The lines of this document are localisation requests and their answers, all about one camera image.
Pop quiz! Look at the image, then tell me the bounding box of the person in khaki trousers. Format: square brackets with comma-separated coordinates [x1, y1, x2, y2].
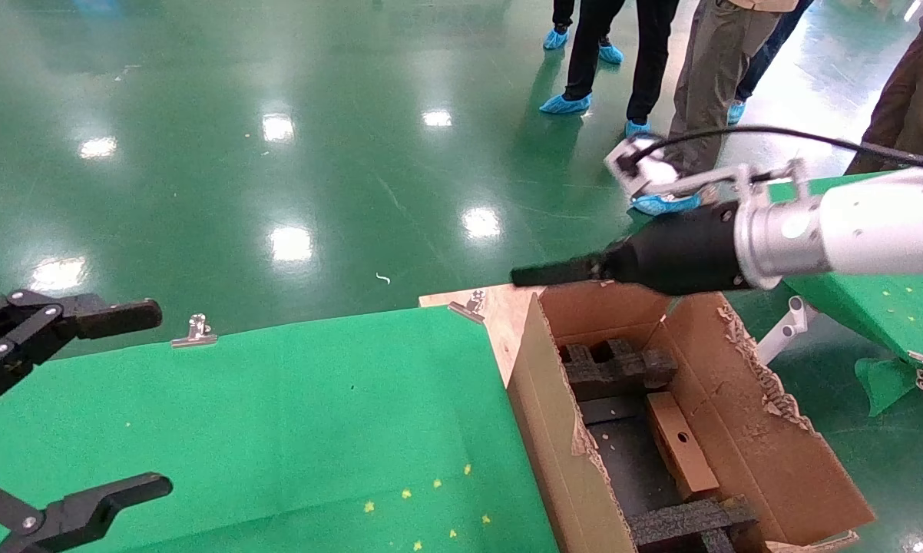
[630, 0, 802, 217]

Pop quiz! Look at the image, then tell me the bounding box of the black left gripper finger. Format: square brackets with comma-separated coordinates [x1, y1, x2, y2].
[0, 472, 175, 553]
[0, 290, 164, 402]

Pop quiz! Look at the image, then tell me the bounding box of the black foam insert block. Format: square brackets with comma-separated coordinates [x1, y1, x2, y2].
[627, 495, 762, 553]
[561, 338, 679, 400]

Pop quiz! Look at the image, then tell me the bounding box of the small cardboard box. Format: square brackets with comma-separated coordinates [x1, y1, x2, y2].
[646, 392, 721, 502]

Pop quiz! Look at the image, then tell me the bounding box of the wide green table cloth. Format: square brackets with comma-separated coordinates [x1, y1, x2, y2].
[0, 305, 561, 553]

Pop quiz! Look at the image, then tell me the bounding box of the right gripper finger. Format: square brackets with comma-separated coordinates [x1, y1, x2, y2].
[510, 253, 611, 289]

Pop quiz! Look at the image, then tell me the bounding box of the white metal table leg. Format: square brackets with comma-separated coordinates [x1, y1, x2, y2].
[757, 296, 815, 366]

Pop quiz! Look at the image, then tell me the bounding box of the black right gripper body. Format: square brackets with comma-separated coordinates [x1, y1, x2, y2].
[606, 200, 751, 297]

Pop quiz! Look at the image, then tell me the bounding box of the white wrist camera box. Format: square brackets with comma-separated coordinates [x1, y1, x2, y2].
[604, 137, 809, 204]

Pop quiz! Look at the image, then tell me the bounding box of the person in black trousers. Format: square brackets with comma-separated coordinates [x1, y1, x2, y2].
[540, 0, 681, 139]
[542, 0, 626, 65]

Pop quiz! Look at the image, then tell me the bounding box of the black foam bottom pad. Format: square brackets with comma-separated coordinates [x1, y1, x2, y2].
[581, 393, 689, 517]

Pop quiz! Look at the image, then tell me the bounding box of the large open cardboard carton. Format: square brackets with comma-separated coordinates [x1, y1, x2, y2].
[506, 280, 878, 553]

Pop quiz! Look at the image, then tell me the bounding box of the person in brown trousers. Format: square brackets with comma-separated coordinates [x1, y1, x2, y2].
[845, 0, 923, 176]

